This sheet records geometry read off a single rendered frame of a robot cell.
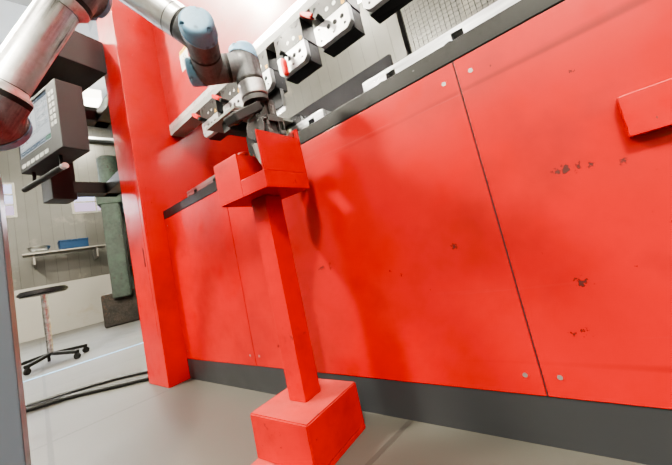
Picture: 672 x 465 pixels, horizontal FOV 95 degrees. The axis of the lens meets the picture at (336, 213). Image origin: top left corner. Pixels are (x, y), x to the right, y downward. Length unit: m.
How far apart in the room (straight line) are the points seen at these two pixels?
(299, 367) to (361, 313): 0.22
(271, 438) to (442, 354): 0.46
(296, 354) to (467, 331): 0.42
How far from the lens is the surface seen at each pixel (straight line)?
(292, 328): 0.85
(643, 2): 0.79
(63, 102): 2.11
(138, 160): 1.95
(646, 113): 0.72
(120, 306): 6.93
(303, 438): 0.84
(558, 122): 0.74
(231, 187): 0.88
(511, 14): 0.82
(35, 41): 1.09
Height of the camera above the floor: 0.48
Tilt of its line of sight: 6 degrees up
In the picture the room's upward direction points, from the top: 13 degrees counter-clockwise
